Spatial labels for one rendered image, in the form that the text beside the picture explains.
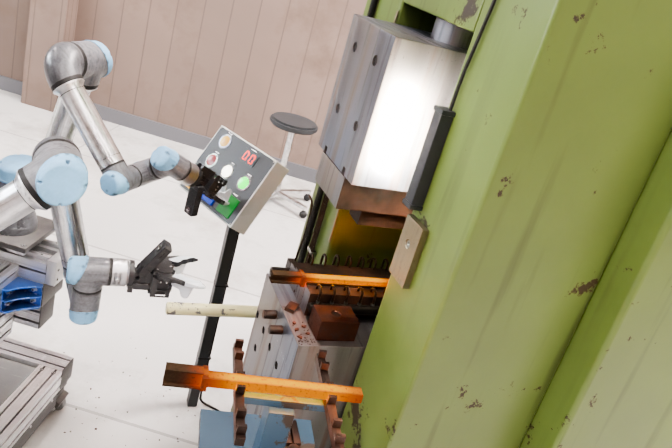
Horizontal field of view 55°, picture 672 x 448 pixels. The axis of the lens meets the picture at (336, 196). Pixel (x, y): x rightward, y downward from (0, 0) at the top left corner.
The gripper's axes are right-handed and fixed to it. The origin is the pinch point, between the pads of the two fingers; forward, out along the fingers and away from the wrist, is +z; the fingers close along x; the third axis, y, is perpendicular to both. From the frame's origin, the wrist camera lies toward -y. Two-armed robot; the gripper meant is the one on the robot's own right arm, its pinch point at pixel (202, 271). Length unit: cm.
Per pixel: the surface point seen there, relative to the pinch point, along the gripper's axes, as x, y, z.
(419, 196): 27, -42, 43
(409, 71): 13, -69, 37
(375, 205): 8, -29, 42
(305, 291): 4.0, 2.3, 30.6
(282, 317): 6.6, 10.1, 24.6
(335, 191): 4.5, -30.9, 30.6
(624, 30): 49, -93, 63
